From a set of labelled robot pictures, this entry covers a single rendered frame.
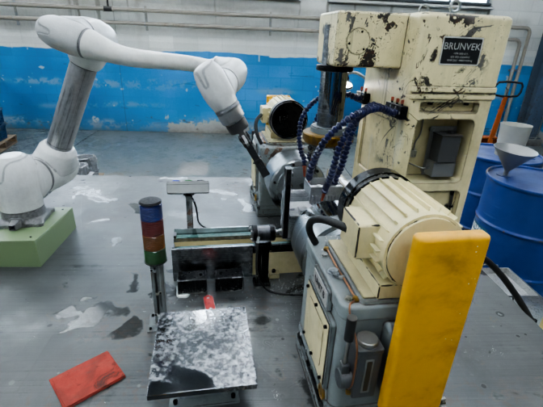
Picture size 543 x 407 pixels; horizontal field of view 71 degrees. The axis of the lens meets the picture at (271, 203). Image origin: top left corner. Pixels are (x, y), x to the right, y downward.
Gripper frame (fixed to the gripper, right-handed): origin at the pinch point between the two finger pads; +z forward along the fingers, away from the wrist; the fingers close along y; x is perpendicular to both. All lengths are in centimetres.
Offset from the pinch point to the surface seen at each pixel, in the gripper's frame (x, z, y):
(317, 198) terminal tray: -12.3, 16.7, -11.0
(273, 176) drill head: -1.9, 11.5, 15.4
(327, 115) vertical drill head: -28.2, -8.3, -10.0
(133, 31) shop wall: 90, -105, 571
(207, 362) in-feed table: 32, 12, -65
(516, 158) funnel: -136, 99, 62
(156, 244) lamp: 34, -10, -39
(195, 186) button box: 27.9, -1.6, 14.7
